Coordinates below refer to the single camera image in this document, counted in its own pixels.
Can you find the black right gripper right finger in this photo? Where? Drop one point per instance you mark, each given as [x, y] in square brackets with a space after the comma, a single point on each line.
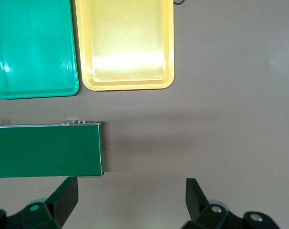
[194, 198]

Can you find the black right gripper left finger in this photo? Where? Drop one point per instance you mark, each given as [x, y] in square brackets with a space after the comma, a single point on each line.
[63, 200]

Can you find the green conveyor belt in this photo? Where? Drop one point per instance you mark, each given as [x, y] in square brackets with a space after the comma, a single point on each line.
[44, 152]

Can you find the green plastic tray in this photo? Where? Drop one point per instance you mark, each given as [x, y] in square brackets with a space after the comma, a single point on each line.
[32, 47]

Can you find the yellow plastic tray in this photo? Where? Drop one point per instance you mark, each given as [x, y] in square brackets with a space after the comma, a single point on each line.
[127, 43]

